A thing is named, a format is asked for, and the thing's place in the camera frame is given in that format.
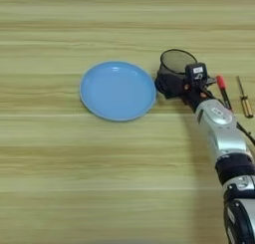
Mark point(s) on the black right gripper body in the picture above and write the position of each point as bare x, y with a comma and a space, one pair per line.
196, 95

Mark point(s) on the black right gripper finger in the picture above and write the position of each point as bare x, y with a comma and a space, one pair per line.
211, 81
162, 83

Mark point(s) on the red and black marker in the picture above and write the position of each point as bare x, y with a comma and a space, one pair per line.
221, 82

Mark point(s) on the black mesh pen cup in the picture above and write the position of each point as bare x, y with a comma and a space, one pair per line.
176, 60

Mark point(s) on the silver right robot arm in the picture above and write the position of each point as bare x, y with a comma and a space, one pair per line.
222, 135

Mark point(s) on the black box with white label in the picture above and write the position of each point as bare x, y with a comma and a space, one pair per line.
196, 73

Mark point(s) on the blue round plate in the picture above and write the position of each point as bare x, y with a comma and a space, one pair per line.
116, 88

